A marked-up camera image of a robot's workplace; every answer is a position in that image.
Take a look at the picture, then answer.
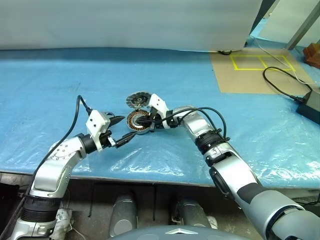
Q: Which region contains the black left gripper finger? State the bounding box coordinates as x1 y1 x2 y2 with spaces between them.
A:
109 115 126 129
116 132 138 149

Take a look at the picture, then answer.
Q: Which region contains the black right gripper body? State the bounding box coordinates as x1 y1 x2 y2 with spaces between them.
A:
148 111 165 132

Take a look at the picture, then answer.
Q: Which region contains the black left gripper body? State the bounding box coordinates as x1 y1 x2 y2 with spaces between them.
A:
100 111 118 150

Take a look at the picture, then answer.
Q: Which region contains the motor stator with copper windings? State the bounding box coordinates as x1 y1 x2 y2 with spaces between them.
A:
126 111 153 135

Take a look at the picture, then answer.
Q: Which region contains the silver round motor cover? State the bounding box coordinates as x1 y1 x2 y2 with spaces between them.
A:
124 91 152 110

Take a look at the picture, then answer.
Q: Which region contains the grey rounded robot leg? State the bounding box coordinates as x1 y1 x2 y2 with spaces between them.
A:
172 198 208 230
109 193 138 237

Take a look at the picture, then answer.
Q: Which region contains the blue plastic table sheet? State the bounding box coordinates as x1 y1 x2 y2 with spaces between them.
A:
0 47 320 190

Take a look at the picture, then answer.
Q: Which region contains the white crumpled cloth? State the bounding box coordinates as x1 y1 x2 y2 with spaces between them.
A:
53 208 73 240

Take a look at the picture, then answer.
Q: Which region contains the yellow tape rectangle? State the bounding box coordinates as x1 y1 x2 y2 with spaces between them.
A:
229 54 295 71

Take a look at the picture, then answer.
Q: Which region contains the brown cardboard sheet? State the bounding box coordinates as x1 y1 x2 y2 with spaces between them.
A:
209 48 320 95

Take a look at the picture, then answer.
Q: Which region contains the white backdrop board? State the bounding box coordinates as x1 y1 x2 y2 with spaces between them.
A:
0 0 263 53

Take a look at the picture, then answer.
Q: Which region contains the grey robot torso with chevron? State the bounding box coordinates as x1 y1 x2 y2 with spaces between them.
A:
107 224 226 240

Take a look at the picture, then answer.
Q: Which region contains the small white object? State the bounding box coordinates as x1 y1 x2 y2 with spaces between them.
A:
207 216 218 230

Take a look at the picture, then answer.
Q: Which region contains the black power adapter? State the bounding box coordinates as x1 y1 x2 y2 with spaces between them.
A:
296 91 320 120

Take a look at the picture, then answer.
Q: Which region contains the white side panel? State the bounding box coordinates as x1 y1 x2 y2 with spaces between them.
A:
259 0 320 48

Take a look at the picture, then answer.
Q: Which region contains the brown wooden block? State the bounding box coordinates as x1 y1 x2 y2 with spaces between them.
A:
303 42 320 67

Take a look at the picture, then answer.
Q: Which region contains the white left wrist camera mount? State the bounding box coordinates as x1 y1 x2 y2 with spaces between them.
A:
85 109 111 152

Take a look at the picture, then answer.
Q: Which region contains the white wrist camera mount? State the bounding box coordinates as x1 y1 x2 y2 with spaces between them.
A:
147 93 169 130
85 109 111 152

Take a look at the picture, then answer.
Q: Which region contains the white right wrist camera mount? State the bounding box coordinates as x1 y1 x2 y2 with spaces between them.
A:
147 93 169 130

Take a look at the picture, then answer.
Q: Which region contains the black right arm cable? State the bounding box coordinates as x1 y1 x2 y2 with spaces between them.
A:
159 106 232 142

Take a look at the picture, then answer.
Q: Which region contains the black power cable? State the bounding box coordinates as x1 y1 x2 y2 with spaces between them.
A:
262 66 313 103

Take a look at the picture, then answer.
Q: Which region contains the thin white cable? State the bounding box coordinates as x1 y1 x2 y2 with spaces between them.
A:
249 34 320 86

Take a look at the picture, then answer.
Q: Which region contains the grey metal post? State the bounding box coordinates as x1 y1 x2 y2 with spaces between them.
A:
286 0 320 51

